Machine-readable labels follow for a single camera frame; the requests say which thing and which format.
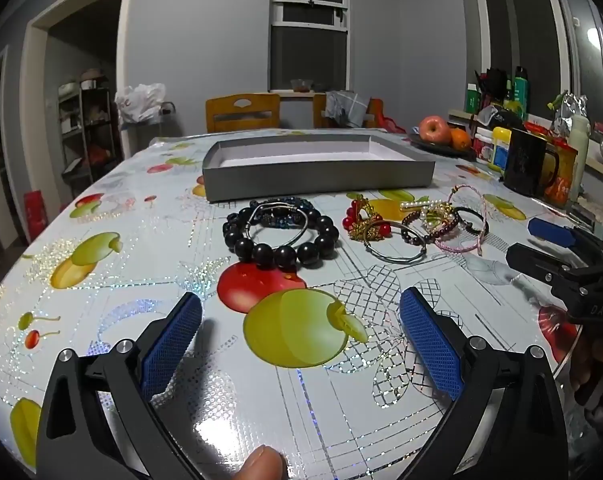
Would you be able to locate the yellow lid bottle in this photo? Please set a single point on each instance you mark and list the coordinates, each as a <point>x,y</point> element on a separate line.
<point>500,147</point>

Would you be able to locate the windowsill bowl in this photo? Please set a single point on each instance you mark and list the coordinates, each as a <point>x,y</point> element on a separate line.
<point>301,86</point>

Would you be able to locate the window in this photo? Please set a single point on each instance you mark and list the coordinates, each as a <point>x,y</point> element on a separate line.
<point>309,35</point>

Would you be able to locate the metal shelf rack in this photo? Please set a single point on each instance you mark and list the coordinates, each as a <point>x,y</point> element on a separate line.
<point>88,125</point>

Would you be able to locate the orange jar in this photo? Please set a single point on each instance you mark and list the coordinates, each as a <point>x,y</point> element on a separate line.
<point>564,180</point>

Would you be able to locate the pearl hair clip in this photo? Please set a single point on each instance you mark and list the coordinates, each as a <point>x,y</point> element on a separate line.
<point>421,204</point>

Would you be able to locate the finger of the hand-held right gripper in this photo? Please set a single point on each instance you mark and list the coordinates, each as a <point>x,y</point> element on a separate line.
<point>549,229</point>
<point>531,260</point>

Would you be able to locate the person's left hand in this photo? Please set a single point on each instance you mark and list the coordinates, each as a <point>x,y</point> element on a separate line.
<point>261,465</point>

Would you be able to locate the person's right hand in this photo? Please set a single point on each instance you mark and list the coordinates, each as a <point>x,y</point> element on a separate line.
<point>594,365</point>

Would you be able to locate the silver bangle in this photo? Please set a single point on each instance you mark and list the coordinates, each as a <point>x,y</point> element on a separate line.
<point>391,259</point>
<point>280,204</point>

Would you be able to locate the red floor item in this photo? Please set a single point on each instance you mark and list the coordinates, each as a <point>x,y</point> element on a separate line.
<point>36,210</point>

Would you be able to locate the green bottle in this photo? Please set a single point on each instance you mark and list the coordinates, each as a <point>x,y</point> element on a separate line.
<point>521,90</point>

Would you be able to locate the silver foil bag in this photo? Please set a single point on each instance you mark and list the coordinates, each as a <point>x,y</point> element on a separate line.
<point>571,110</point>

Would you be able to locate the grey cardboard box tray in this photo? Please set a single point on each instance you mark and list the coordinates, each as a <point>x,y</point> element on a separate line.
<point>306,180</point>

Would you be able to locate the white plastic bag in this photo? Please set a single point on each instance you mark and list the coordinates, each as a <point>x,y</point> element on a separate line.
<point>141,102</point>

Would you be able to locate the fruit printed tablecloth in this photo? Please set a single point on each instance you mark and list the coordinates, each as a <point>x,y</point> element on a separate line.
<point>131,270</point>

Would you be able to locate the black mug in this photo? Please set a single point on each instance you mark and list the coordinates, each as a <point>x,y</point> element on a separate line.
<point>524,165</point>

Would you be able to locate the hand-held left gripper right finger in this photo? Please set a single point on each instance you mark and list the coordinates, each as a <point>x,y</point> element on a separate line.
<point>431,345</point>

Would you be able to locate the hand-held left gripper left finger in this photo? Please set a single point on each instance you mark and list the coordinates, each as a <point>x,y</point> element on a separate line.
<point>174,345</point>

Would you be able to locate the green box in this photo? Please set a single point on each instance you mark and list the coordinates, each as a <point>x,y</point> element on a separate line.
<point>473,100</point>

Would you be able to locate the cream white bottle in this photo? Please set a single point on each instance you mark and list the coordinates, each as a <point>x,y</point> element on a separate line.
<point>579,155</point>

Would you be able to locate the red apple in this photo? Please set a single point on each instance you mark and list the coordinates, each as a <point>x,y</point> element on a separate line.
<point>435,130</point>

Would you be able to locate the orange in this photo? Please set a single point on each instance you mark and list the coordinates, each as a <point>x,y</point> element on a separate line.
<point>461,140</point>

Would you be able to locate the dark plate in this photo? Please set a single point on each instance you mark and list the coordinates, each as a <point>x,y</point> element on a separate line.
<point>431,149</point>

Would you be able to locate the grey checked cloth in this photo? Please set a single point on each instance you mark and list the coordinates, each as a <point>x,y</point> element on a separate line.
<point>346,107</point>

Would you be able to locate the red bag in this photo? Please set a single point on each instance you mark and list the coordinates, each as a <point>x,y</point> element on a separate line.
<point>394,125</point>

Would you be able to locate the wooden chair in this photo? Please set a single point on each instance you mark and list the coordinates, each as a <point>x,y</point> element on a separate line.
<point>241,110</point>
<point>321,110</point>

